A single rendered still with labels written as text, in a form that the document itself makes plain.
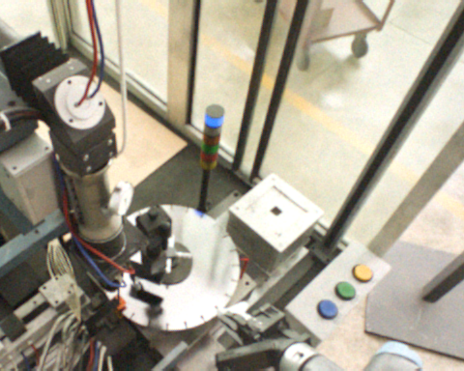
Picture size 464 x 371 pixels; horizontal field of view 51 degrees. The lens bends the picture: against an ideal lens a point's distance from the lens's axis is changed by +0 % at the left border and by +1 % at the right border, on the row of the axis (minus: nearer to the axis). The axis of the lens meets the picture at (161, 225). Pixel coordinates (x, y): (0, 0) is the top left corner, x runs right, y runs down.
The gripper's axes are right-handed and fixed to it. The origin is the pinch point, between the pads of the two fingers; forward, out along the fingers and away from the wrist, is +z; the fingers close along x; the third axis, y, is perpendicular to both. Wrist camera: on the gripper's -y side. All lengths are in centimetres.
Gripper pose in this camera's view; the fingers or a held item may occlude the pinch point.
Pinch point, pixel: (218, 316)
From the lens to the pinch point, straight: 104.8
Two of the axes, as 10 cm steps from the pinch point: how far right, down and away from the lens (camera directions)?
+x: -3.1, -8.3, -4.7
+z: -4.8, -2.9, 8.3
